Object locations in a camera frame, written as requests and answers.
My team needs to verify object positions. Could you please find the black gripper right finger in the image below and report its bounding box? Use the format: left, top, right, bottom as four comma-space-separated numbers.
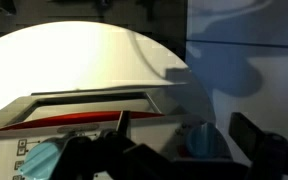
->
229, 112, 288, 180

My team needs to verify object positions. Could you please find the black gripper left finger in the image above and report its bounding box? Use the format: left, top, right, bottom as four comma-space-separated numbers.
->
52, 111, 248, 180

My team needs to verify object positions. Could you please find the blue left stove knob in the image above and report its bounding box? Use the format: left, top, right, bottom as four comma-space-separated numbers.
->
18, 141, 64, 180

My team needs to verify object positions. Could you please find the blue stove knob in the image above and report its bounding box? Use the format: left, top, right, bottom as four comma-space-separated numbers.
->
185, 123, 232, 159
18, 141, 64, 180

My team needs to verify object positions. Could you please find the blue right stove knob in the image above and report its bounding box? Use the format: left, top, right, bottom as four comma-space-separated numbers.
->
185, 123, 232, 159

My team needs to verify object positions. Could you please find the grey toy stove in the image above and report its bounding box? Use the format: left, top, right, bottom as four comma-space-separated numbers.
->
0, 82, 233, 180

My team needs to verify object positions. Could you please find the round white table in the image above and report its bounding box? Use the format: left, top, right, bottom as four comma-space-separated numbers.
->
0, 21, 215, 121

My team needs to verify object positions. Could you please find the red oven door handle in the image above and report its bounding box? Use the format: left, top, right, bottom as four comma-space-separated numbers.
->
0, 110, 165, 132

